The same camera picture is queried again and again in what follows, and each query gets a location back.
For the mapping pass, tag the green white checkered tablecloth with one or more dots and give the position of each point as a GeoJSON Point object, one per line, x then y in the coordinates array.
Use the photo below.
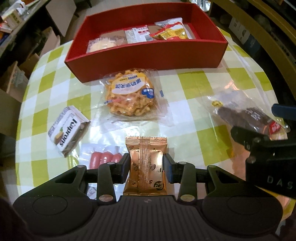
{"type": "Point", "coordinates": [181, 114]}

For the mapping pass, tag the red rectangular box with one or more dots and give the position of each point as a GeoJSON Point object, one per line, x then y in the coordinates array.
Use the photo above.
{"type": "Point", "coordinates": [204, 50]}

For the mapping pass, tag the red yellow snack packet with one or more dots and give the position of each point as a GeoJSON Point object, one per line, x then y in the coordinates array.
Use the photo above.
{"type": "Point", "coordinates": [175, 31]}

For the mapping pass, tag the clear pale cracker packet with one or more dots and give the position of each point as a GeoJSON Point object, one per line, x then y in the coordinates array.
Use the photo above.
{"type": "Point", "coordinates": [104, 43]}

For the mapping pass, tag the clear fried noodle snack bag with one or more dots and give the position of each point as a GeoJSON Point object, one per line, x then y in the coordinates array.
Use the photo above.
{"type": "Point", "coordinates": [133, 95]}

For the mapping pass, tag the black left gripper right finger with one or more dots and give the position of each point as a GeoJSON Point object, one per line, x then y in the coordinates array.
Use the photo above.
{"type": "Point", "coordinates": [184, 174]}

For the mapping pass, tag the cardboard box under table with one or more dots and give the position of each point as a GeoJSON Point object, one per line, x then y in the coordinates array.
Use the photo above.
{"type": "Point", "coordinates": [15, 80]}

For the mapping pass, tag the pink sausages white packet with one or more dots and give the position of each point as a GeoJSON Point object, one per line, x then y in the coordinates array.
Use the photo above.
{"type": "Point", "coordinates": [94, 155]}

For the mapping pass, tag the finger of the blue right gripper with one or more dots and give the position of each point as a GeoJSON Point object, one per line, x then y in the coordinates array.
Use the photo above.
{"type": "Point", "coordinates": [283, 111]}

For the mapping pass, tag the white red label packet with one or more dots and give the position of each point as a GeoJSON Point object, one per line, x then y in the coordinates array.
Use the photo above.
{"type": "Point", "coordinates": [138, 35]}

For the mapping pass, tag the grey long sideboard table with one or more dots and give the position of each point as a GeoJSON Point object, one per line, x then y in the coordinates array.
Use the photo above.
{"type": "Point", "coordinates": [16, 21]}

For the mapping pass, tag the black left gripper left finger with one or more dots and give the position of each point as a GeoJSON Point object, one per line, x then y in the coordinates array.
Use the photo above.
{"type": "Point", "coordinates": [109, 174]}

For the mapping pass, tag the white Kaprons wafer packet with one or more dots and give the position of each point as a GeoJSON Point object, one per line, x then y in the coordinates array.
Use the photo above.
{"type": "Point", "coordinates": [67, 129]}

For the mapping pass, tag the clear dark brown snack bag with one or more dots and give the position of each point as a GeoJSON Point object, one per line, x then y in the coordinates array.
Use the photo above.
{"type": "Point", "coordinates": [235, 107]}

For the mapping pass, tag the gold foil snack packet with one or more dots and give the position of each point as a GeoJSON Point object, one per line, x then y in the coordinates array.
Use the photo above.
{"type": "Point", "coordinates": [146, 175]}

